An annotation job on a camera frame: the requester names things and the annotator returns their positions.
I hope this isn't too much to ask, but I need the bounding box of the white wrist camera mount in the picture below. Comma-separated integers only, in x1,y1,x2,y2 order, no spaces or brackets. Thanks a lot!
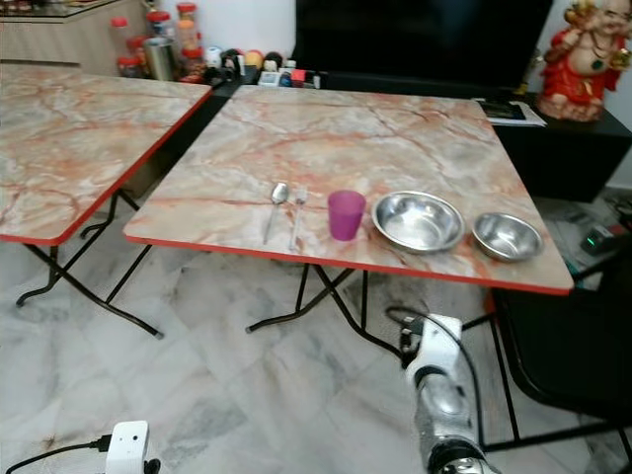
106,421,152,474
413,314,464,382

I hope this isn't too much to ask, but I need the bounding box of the red gold figurine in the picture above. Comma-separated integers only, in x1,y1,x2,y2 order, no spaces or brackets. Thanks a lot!
536,0,632,123

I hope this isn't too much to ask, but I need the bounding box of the wooden sideboard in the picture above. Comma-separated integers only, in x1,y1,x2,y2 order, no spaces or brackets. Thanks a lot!
0,0,149,78

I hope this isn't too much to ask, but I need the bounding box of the tall red-lid snack jar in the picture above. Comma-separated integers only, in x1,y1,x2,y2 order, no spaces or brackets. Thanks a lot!
175,2,200,55

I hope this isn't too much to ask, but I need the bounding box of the slim red-lid clear jar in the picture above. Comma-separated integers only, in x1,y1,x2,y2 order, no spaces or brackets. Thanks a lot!
111,17,132,62

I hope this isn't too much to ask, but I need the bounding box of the steel canister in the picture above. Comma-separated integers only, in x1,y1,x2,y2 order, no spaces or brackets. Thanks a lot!
144,38,177,82

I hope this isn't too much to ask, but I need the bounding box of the black device with green light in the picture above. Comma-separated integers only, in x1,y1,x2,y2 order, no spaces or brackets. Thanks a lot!
580,224,625,257

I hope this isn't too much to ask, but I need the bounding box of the marble top folding table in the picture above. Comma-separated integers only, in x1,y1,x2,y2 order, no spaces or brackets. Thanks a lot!
0,64,214,340
123,84,576,362

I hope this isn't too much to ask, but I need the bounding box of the black chair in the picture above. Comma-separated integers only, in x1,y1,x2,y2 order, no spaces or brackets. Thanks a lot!
484,281,632,455

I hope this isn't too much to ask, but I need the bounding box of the small steel bowl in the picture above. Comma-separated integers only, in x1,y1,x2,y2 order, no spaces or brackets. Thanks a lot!
472,211,545,263

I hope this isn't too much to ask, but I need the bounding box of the dark book with white pages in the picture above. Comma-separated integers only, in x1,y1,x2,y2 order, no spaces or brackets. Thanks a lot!
476,97,548,127

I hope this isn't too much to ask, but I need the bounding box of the black television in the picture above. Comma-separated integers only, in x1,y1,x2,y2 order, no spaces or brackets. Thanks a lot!
291,0,555,82

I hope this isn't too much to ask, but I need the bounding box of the steel fork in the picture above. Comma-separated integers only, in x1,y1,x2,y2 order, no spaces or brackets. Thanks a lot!
288,186,308,252

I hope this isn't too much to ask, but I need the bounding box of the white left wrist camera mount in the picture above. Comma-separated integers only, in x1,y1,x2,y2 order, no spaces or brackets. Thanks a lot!
106,421,152,474

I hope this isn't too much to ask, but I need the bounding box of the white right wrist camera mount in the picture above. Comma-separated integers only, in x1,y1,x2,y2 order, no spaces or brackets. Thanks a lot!
413,314,464,382

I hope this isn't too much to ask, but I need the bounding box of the steel spoon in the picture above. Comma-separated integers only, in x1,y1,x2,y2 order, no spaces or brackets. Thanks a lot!
263,182,289,246

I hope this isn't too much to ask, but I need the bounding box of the large steel bowl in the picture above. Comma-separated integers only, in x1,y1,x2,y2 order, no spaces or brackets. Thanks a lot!
371,191,466,255

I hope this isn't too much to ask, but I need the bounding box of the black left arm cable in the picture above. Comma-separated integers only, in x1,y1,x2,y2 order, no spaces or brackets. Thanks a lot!
5,435,112,474

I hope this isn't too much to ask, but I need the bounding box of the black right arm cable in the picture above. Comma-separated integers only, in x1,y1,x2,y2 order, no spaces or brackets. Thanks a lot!
385,305,487,445

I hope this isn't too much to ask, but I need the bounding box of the purple plastic cup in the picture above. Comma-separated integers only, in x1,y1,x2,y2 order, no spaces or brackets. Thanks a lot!
327,190,367,243

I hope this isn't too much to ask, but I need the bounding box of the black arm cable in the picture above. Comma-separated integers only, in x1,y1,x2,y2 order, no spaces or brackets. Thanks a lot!
385,305,487,445
5,435,112,474

